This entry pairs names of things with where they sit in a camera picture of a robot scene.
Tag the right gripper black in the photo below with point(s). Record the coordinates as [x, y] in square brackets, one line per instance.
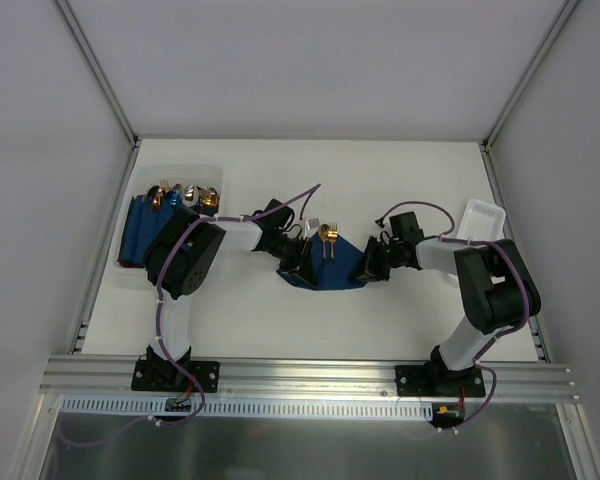
[380, 259]

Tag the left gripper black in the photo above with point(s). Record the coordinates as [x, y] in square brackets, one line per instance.
[296, 257]

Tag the dark blue paper napkin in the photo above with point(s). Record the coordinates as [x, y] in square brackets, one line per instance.
[332, 274]

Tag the gold fork green handle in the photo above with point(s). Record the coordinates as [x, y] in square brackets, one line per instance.
[332, 237]

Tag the gold spoon green handle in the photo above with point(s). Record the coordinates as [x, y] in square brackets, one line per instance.
[323, 233]

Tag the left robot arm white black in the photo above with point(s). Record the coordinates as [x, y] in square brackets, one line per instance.
[175, 288]

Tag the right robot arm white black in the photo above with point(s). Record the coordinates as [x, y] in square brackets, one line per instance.
[497, 292]

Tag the rolled blue napkin bundles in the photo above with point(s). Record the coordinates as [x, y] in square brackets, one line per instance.
[143, 226]

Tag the white perforated cutlery tray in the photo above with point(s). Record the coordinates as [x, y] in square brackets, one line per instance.
[481, 221]

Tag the white plastic bin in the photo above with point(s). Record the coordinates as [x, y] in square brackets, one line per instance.
[142, 178]

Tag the gold spoons in bin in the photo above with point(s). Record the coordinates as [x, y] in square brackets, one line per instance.
[203, 200]

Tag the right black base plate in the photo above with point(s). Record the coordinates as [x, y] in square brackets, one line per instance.
[424, 381]

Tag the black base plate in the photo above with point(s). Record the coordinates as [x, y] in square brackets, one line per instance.
[424, 381]
[158, 375]

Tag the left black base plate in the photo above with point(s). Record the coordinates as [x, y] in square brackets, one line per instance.
[158, 375]

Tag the white slotted cable duct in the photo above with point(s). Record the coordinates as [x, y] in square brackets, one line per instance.
[248, 408]

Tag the aluminium mounting rail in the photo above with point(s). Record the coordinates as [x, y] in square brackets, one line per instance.
[516, 382]

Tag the right aluminium frame post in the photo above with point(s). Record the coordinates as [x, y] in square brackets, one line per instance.
[539, 56]

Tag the aluminium frame post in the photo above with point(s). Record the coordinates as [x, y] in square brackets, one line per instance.
[80, 38]
[539, 56]

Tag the left aluminium frame post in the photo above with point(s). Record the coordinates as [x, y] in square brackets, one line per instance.
[80, 38]

